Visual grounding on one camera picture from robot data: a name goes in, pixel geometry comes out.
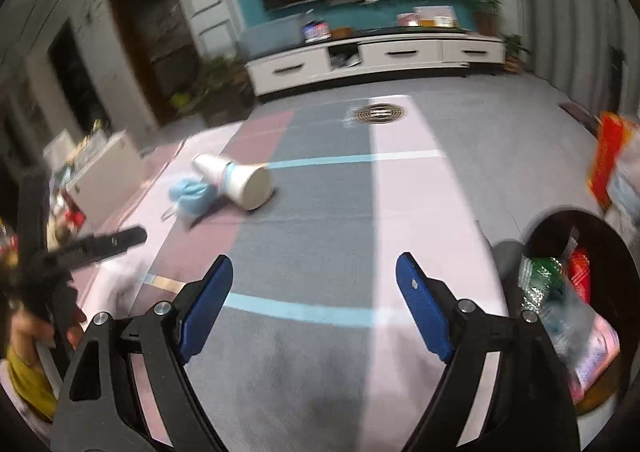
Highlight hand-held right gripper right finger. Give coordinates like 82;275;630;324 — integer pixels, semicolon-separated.
395;252;581;452

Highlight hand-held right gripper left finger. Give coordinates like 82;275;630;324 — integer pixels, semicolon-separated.
50;254;235;452

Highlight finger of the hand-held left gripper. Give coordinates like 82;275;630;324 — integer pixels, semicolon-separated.
47;226;149;269

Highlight blue face mask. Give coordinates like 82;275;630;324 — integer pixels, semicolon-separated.
162;176;223;222

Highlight green snack packet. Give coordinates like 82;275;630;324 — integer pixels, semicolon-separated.
517;256;568;313

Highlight white paper cup stack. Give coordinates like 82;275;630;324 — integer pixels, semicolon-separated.
191;153;275;211

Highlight clear plastic bag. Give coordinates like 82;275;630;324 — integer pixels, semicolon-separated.
537;282;601;373

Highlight red snack packet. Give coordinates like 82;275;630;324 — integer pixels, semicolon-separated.
570;247;593;303

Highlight pink plastic bag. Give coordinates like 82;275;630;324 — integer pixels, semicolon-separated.
572;317;622;405

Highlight black trash bin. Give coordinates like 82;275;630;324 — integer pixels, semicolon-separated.
500;204;633;418

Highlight person's left forearm yellow sleeve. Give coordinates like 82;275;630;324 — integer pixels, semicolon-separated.
5;347;61;423

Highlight person's left hand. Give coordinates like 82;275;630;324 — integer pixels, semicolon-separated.
6;307;87;368

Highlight white storage box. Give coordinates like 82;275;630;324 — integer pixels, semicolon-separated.
65;129;146;228

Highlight leafy potted plant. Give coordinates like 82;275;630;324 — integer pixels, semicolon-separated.
170;54;256;125

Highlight dark wooden door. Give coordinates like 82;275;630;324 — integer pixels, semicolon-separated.
102;0;201;128

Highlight translucent white plastic bag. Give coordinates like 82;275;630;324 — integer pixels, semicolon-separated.
607;132;640;228

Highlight red paper bag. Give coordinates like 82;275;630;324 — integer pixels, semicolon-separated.
587;112;638;210

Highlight white television cabinet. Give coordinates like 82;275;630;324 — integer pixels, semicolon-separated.
244;32;507;98

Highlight translucent blue storage box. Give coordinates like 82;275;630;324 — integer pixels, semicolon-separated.
240;14;307;55

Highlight small potted plant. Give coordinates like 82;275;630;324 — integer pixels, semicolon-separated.
502;34;531;73

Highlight white card box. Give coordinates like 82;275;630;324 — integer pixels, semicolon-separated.
414;5;457;28

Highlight blue and red boxes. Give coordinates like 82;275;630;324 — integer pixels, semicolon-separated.
304;21;332;43

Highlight tall potted plant orange pot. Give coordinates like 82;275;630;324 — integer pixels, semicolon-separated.
472;0;503;35

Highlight grey and yellow curtain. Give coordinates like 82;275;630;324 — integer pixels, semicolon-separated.
520;0;640;113

